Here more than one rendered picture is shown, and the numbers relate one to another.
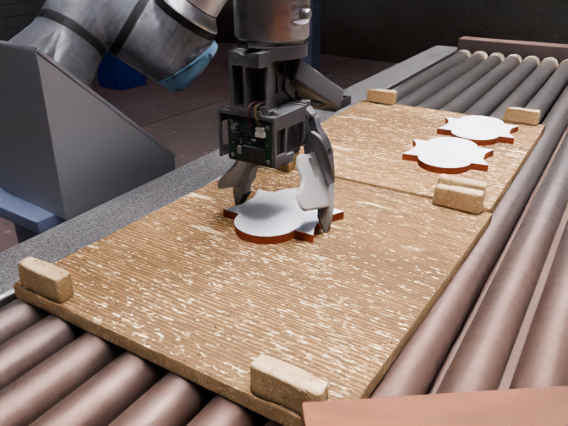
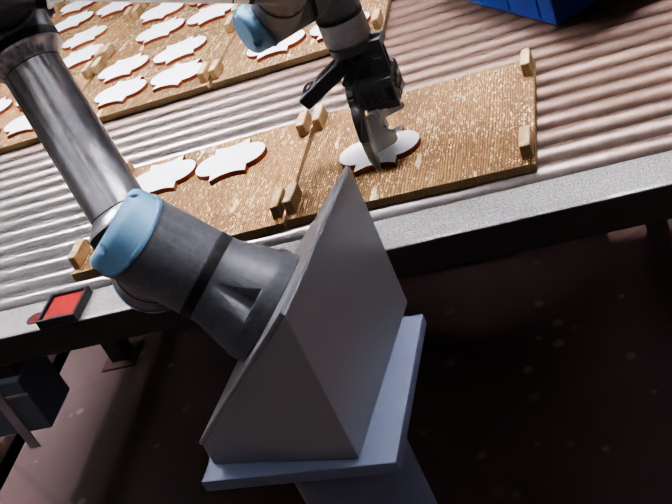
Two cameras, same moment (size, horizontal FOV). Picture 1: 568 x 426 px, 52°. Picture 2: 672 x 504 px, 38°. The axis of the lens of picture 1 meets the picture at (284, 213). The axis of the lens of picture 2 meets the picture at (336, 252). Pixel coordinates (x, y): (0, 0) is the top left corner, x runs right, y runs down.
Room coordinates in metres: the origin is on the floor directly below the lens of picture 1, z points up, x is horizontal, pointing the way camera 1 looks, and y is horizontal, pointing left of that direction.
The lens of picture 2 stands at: (1.00, 1.43, 1.70)
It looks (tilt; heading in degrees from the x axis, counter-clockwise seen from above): 32 degrees down; 261
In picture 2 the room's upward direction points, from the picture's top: 25 degrees counter-clockwise
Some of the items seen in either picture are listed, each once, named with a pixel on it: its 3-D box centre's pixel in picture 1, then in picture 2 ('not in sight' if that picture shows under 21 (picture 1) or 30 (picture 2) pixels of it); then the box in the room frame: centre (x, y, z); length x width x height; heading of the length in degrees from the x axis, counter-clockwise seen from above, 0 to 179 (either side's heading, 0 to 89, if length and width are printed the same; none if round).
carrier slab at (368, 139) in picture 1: (411, 144); (199, 196); (0.91, -0.21, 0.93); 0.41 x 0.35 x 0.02; 149
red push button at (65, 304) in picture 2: not in sight; (64, 307); (1.21, -0.09, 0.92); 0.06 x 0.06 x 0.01; 59
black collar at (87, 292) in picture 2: (327, 101); (64, 307); (1.21, -0.09, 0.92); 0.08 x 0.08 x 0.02; 59
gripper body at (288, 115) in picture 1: (269, 101); (367, 73); (0.60, 0.02, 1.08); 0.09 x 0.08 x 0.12; 148
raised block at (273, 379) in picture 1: (288, 386); (526, 62); (0.32, 0.00, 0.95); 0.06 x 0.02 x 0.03; 58
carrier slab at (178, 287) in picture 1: (279, 250); (416, 139); (0.56, 0.00, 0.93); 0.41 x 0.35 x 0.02; 148
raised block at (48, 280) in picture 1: (46, 279); (526, 142); (0.46, 0.22, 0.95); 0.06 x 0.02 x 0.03; 58
